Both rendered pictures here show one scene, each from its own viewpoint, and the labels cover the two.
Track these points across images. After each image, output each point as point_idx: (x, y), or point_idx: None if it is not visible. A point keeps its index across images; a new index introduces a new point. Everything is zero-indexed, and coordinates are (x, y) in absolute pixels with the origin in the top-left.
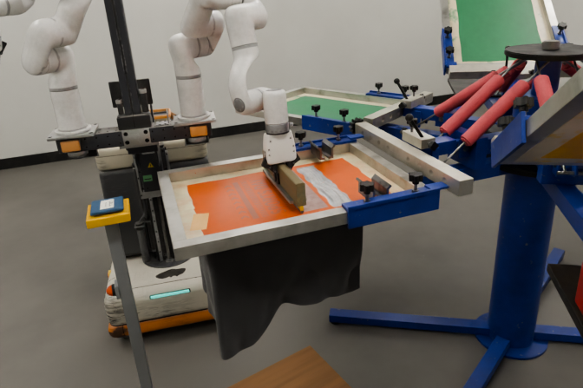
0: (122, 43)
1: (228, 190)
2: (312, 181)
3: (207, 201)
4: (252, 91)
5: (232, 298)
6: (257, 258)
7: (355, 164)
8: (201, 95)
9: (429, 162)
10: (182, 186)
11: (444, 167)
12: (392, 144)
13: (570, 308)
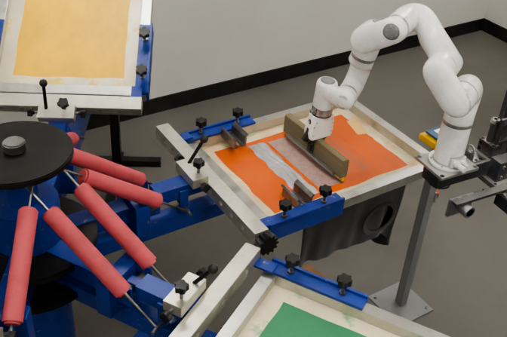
0: None
1: (363, 158)
2: (291, 170)
3: (369, 145)
4: (346, 81)
5: None
6: None
7: (257, 200)
8: (437, 137)
9: (185, 145)
10: (410, 163)
11: (175, 138)
12: (218, 176)
13: None
